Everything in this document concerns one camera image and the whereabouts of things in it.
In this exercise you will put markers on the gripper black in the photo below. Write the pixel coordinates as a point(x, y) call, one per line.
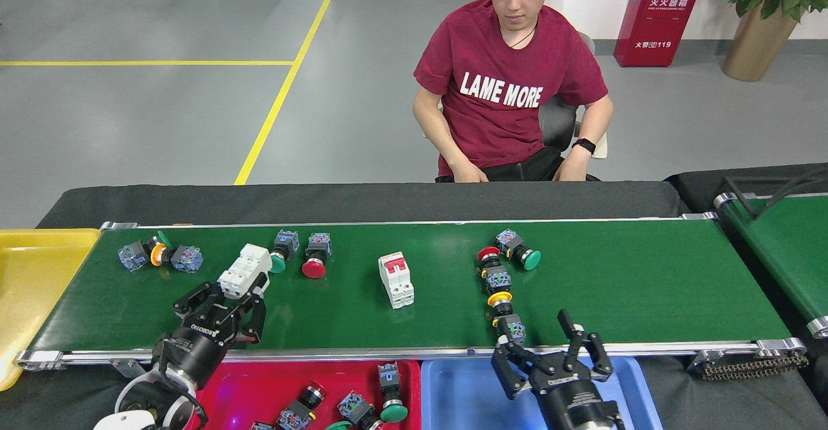
point(194, 352)
point(576, 404)

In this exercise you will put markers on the white circuit breaker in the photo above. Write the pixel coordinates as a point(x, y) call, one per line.
point(244, 268)

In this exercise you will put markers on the yellow push button switch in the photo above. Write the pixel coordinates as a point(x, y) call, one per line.
point(511, 330)
point(187, 258)

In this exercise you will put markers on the white breaker with red lever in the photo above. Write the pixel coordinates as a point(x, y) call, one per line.
point(396, 284)

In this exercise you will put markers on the person's left forearm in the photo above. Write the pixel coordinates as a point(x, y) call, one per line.
point(598, 126)

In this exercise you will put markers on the person's right forearm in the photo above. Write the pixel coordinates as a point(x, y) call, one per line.
point(436, 139)

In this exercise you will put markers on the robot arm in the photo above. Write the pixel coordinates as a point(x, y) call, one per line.
point(149, 404)

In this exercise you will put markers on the red plastic tray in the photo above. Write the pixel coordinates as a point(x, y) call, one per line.
point(259, 385)

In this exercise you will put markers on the blue plastic tray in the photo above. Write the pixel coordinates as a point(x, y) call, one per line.
point(459, 397)

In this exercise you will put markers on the long green conveyor belt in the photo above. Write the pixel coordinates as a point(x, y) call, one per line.
point(647, 275)

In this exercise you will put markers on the yellow plastic tray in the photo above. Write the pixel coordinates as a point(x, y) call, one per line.
point(39, 300)

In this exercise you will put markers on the short green conveyor belt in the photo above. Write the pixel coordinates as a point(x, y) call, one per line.
point(789, 255)

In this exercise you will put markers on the person's right hand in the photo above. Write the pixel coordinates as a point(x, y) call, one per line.
point(469, 172)

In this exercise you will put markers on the large black table cover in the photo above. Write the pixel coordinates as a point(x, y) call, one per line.
point(194, 204)

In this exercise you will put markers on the black wrist watch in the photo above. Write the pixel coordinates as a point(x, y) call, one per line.
point(584, 146)

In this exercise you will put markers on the small black table cover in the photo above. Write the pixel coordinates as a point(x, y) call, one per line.
point(692, 184)

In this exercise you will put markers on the person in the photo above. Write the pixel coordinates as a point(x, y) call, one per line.
point(504, 61)

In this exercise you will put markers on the red fire extinguisher box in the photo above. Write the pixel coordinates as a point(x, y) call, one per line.
point(656, 22)

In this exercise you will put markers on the potted plant in gold pot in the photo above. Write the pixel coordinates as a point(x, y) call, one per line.
point(757, 48)

